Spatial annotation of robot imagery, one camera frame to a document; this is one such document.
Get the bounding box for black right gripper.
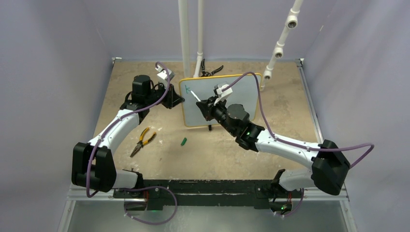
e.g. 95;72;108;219
198;95;237;136

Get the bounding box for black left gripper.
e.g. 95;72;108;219
145;81;184;109

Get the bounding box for white green marker pen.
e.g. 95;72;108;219
190;90;201;102

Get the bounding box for yellow framed whiteboard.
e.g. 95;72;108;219
178;73;263;128

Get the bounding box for green marker cap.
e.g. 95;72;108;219
181;138;187;146

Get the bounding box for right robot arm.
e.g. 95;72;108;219
196;97;351;197

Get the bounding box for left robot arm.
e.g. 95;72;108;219
71;71;184;198

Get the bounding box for thin white vertical pipe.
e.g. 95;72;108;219
193;0;204;78

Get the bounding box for yellow black pliers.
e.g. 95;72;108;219
130;127;157;158

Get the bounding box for thick white vertical pipe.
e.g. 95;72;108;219
178;0;190;78

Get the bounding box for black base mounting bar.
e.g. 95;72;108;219
113;179;302;210

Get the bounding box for white pipe with fittings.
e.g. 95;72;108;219
260;0;304;90

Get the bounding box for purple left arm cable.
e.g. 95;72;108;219
86;61;171;198

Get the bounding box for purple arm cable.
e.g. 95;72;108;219
221;72;375;170
86;61;171;198

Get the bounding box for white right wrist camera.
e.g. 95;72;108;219
214;83;233;106

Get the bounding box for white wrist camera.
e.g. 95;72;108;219
156;67;175;85
214;83;233;106

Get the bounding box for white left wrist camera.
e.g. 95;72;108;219
156;67;175;85

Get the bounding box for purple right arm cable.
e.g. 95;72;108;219
221;72;375;170

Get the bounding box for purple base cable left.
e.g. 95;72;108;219
123;186;179;226

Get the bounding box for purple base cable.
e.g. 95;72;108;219
123;186;179;226
272;187;304;219

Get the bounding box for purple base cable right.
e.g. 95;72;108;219
272;187;304;219

